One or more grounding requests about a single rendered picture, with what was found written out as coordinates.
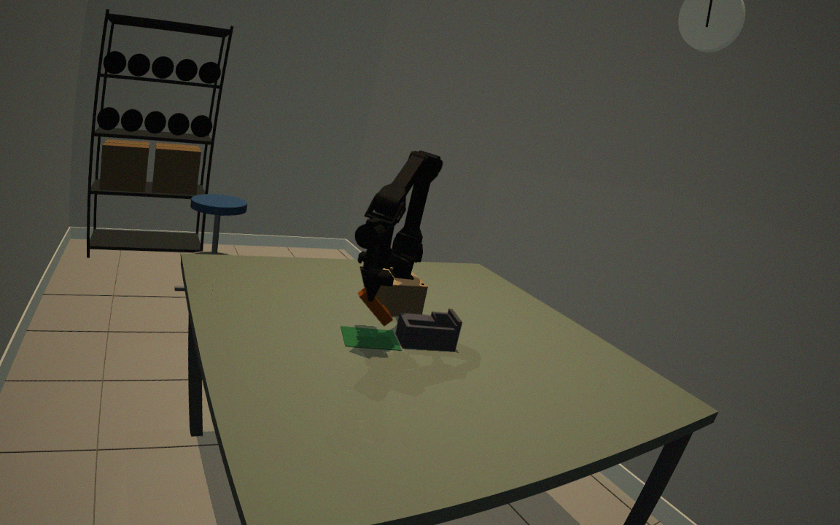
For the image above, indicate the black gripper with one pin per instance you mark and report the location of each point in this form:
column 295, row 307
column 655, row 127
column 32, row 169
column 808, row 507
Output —
column 373, row 275

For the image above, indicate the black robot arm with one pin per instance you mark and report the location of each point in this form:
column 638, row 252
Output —
column 420, row 169

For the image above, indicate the orange l-shaped part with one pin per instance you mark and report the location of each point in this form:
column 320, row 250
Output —
column 379, row 310

